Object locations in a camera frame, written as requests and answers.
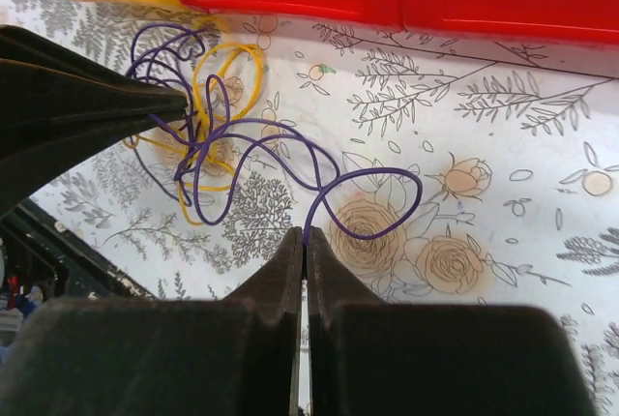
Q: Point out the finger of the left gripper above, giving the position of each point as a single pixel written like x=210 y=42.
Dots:
x=45 y=83
x=38 y=148

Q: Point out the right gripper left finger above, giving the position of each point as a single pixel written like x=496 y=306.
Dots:
x=122 y=356

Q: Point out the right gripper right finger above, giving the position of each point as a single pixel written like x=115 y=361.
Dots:
x=372 y=357

